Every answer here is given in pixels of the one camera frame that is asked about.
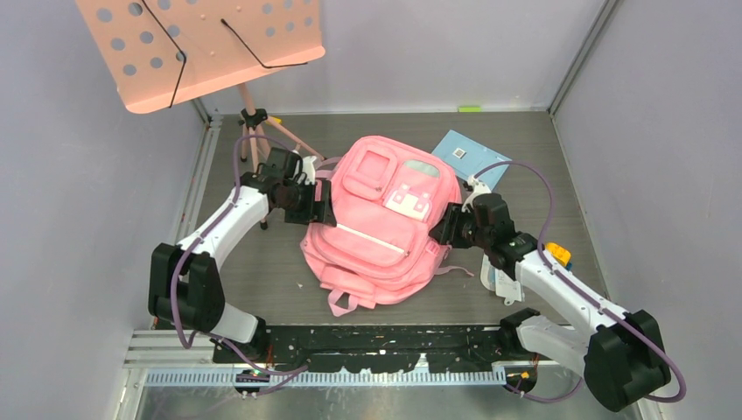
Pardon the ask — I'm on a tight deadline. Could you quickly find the green tape strip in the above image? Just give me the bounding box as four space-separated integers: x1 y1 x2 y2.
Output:
457 105 482 113

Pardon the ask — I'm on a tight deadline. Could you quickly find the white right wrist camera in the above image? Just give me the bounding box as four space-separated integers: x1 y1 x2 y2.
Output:
462 175 492 213

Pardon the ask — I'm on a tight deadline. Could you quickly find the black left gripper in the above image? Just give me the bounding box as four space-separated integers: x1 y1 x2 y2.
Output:
277 178 334 226

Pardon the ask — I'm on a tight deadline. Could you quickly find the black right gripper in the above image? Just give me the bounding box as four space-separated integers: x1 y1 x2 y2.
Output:
430 201 492 249

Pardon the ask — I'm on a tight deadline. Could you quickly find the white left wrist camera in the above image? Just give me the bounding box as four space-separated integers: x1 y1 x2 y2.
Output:
293 155 319 185

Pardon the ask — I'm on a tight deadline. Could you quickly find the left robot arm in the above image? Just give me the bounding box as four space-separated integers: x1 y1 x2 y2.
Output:
148 148 337 362

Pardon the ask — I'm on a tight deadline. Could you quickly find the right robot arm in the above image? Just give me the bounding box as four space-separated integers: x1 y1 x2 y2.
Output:
430 192 671 412

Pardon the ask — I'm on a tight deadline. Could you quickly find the white packaged toothbrush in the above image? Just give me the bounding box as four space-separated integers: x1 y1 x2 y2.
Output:
479 255 525 306

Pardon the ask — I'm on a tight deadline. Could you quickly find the pink music stand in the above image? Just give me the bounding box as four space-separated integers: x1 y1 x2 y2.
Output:
75 0 327 231

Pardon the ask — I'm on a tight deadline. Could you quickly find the pink student backpack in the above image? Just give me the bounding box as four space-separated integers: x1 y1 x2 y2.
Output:
300 136 462 317

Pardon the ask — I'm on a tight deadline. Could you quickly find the light blue thin notebook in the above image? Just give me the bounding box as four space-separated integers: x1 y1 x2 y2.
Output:
431 129 510 190

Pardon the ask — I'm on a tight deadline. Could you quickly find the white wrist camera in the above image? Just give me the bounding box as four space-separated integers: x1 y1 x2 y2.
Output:
293 155 319 185
462 175 492 213

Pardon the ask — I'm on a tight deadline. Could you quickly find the colourful toy train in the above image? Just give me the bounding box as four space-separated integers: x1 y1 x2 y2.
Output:
545 241 572 271

